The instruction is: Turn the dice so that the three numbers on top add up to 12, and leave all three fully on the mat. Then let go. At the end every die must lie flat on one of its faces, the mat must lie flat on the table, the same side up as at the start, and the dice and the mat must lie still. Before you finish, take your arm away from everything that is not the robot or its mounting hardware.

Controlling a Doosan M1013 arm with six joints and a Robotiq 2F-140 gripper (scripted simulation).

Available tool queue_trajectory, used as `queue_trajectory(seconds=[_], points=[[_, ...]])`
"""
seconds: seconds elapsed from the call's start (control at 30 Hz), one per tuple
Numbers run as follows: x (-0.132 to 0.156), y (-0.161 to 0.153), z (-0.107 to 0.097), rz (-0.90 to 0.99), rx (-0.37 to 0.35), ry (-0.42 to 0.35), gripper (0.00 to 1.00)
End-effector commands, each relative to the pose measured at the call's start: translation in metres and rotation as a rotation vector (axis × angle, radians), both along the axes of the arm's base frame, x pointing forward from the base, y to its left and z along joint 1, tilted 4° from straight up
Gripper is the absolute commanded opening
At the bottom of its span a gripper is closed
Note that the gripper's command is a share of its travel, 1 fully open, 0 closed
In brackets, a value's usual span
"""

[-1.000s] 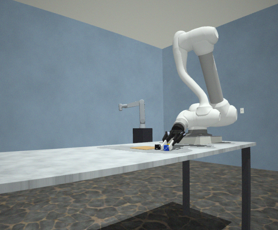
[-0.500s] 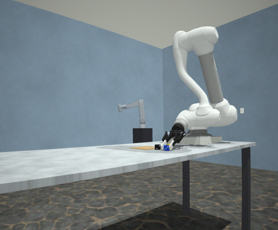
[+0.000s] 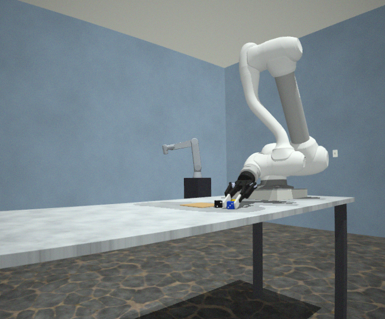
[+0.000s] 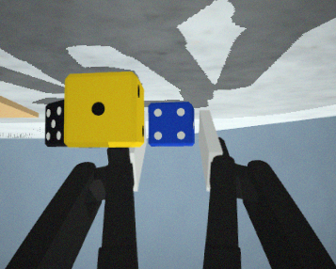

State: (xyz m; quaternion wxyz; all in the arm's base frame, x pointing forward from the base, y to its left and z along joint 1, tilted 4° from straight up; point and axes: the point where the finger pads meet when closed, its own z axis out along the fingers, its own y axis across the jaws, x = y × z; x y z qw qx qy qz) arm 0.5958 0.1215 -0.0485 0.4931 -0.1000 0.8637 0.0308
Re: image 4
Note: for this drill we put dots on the blue die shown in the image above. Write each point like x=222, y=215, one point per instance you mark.
x=171, y=124

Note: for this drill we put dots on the yellow die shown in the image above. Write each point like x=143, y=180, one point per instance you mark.
x=103, y=110

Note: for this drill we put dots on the tan mat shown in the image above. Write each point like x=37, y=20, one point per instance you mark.
x=10, y=109

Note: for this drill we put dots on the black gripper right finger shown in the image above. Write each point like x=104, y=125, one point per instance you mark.
x=286, y=236

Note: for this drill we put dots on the black die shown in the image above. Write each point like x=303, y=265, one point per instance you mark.
x=54, y=124

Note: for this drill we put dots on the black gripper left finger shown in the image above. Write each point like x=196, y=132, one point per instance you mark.
x=58, y=235

